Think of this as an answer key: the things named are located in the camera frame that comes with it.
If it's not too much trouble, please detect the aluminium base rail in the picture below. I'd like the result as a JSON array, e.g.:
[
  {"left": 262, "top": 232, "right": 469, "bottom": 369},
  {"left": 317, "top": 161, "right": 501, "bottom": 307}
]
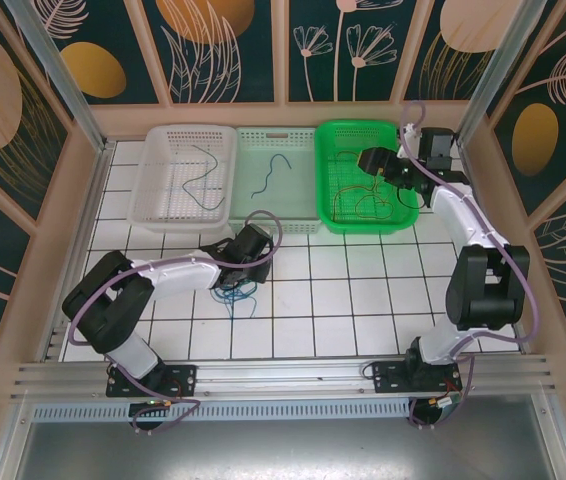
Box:
[{"left": 10, "top": 354, "right": 559, "bottom": 401}]

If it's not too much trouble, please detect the grey slotted cable duct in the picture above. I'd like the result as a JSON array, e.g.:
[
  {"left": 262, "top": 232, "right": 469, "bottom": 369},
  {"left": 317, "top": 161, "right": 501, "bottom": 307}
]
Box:
[{"left": 30, "top": 399, "right": 412, "bottom": 422}]

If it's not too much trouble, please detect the white plastic basket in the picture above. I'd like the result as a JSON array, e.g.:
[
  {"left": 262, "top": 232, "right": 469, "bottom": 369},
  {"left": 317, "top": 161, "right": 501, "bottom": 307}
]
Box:
[{"left": 126, "top": 124, "right": 238, "bottom": 236}]

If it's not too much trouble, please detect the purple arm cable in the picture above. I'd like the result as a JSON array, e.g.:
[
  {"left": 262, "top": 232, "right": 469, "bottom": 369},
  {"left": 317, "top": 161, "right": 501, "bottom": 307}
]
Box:
[
  {"left": 397, "top": 99, "right": 539, "bottom": 431},
  {"left": 67, "top": 209, "right": 284, "bottom": 435}
]

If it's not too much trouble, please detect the pale green plastic basket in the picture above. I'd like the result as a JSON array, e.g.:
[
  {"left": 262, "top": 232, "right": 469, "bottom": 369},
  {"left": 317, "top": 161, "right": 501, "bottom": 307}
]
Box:
[{"left": 230, "top": 127, "right": 325, "bottom": 236}]

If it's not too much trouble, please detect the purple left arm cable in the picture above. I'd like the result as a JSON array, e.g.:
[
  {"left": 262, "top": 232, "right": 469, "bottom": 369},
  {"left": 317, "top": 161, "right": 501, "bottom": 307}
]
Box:
[{"left": 67, "top": 209, "right": 284, "bottom": 435}]

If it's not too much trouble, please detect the bright green plastic basket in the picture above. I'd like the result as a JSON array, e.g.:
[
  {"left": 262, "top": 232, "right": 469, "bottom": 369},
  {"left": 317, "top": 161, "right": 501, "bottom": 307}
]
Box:
[{"left": 314, "top": 118, "right": 420, "bottom": 235}]

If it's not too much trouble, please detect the dark green cable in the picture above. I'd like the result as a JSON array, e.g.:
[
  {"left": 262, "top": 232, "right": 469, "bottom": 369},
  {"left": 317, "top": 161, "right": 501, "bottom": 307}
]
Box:
[{"left": 181, "top": 144, "right": 227, "bottom": 210}]

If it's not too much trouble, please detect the light blue cable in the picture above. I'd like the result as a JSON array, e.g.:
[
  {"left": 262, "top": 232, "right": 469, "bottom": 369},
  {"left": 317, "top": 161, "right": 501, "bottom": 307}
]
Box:
[
  {"left": 211, "top": 283, "right": 249, "bottom": 307},
  {"left": 212, "top": 285, "right": 259, "bottom": 322}
]

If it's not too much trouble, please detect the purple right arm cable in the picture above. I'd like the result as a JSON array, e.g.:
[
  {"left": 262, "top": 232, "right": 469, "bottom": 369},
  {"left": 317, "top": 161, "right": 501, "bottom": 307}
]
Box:
[{"left": 397, "top": 99, "right": 539, "bottom": 431}]

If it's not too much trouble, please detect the aluminium frame post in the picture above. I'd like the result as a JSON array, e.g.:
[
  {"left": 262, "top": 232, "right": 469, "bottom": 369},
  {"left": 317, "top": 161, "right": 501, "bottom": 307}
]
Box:
[
  {"left": 2, "top": 0, "right": 117, "bottom": 151},
  {"left": 455, "top": 0, "right": 549, "bottom": 149}
]

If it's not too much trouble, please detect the grey metal sheet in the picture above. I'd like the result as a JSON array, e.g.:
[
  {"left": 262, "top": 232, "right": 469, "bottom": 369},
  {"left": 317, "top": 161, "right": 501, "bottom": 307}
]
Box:
[{"left": 10, "top": 419, "right": 559, "bottom": 480}]

